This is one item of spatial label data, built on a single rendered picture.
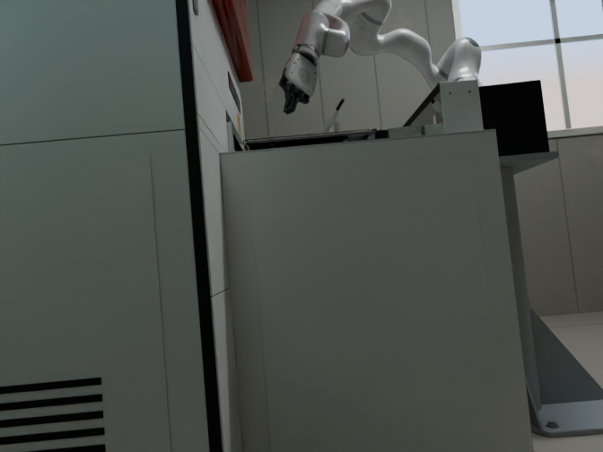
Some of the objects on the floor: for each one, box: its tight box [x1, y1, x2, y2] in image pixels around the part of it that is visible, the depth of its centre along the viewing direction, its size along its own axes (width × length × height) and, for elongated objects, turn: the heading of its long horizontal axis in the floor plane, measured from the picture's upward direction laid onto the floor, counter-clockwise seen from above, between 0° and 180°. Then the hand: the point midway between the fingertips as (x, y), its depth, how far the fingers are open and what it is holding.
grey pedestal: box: [499, 151, 603, 438], centre depth 149 cm, size 51×44×82 cm
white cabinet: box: [220, 131, 534, 452], centre depth 145 cm, size 64×96×82 cm
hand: (290, 106), depth 126 cm, fingers closed
